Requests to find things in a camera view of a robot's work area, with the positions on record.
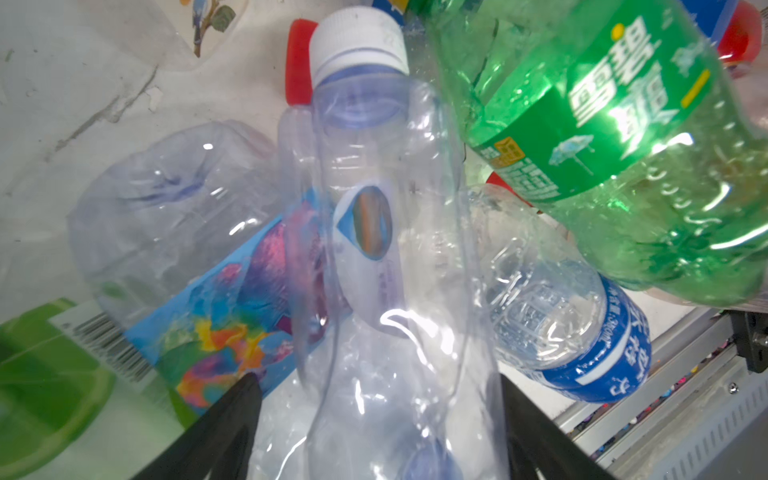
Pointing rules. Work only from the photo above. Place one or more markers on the large clear bottle colourful label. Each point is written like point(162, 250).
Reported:
point(183, 246)

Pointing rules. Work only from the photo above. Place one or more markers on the red cap clear bottle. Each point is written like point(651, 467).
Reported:
point(297, 78)

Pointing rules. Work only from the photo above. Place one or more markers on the clear bottle green neck label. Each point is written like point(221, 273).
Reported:
point(197, 29)

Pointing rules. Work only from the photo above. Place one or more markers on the clear bottle blue label white cap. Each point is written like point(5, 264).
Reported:
point(555, 318)

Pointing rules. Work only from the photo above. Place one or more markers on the clear bottle white cap oval label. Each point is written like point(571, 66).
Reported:
point(391, 334)

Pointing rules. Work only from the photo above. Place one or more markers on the green soda bottle yellow cap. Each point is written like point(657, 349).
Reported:
point(617, 119)

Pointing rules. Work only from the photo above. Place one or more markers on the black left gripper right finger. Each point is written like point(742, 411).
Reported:
point(535, 444)

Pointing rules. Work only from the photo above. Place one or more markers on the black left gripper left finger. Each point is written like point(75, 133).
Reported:
point(219, 444)

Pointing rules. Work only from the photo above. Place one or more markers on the round clear bottle red label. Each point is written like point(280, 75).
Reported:
point(744, 36)

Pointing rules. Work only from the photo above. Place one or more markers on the aluminium front rail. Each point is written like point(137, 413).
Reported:
point(706, 392)

